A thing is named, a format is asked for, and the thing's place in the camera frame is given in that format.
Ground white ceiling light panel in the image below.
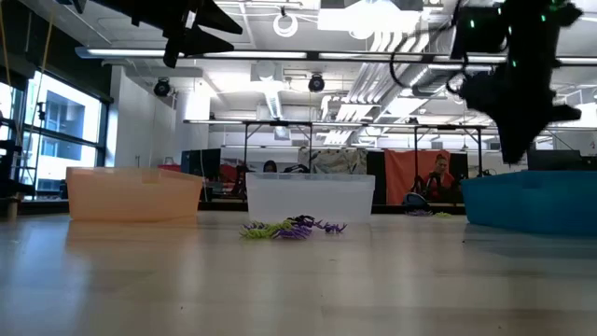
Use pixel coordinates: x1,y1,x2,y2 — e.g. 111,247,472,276
317,0,423,34

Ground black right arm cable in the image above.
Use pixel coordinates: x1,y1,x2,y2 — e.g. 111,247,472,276
389,25,465,94

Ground long light bar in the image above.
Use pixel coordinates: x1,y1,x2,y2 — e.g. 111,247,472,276
74,45,597,67

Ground white air duct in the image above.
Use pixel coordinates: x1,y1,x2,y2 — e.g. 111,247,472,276
260,60,286,120

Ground large window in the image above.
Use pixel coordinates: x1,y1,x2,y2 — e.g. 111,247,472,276
0,69,111,203

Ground white cable coil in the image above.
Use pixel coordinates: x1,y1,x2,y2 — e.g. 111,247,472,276
272,12,299,38

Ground black metal rack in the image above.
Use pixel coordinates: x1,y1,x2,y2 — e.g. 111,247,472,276
412,123,485,179
242,119,314,175

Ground orange plastic bin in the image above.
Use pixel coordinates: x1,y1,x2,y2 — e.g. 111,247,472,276
65,166,204,222

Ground teal plastic bin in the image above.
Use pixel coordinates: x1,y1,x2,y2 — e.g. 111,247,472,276
460,169,597,236

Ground clear plastic bin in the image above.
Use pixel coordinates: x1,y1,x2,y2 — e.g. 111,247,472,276
245,172,377,224

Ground dark blue round device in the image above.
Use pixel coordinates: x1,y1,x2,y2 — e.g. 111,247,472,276
402,191,431,210

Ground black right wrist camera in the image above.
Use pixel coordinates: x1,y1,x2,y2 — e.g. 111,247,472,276
450,5,510,61

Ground wide black monitor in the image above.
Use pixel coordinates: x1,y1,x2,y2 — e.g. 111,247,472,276
526,148,597,172

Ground black partition panel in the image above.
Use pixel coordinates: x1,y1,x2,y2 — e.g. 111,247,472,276
367,149,387,205

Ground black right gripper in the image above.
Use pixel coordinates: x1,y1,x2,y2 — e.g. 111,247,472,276
459,60,582,164

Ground orange curtain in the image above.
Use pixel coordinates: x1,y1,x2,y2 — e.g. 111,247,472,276
383,148,452,205

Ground black shelf rack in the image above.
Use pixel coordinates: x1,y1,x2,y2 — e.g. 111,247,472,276
0,114,37,220

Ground patterned fabric panel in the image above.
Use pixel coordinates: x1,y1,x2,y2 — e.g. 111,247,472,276
298,147,368,175

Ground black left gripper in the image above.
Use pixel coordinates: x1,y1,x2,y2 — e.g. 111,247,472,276
100,0,243,55

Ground white pipe bundle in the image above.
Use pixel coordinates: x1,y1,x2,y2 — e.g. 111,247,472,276
347,30,433,105

